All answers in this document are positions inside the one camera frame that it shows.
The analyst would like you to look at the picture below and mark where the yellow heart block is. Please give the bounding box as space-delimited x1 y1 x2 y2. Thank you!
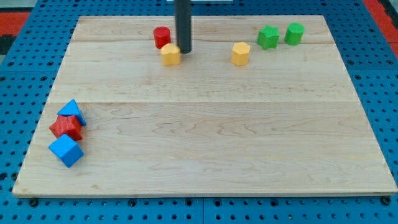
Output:
160 43 181 66

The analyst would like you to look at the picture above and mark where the green star block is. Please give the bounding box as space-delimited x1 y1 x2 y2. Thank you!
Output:
257 25 280 50

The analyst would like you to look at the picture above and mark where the blue cube block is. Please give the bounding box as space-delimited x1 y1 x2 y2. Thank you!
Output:
49 134 84 167

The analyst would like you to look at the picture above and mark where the yellow hexagon block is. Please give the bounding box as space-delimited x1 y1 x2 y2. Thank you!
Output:
230 42 251 66

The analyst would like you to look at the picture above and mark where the blue triangle block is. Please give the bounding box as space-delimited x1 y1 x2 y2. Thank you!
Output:
57 99 86 126

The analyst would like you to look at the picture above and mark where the red star block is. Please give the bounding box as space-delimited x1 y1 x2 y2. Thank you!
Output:
49 115 83 141

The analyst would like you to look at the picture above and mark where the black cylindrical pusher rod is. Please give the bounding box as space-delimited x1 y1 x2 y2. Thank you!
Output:
174 0 192 54

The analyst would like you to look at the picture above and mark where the red cylinder block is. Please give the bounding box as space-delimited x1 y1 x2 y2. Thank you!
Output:
153 26 171 49

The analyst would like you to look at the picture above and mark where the wooden board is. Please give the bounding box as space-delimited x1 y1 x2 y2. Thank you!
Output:
12 16 397 198

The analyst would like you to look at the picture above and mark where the green cylinder block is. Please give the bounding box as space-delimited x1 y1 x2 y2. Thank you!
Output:
284 22 305 45

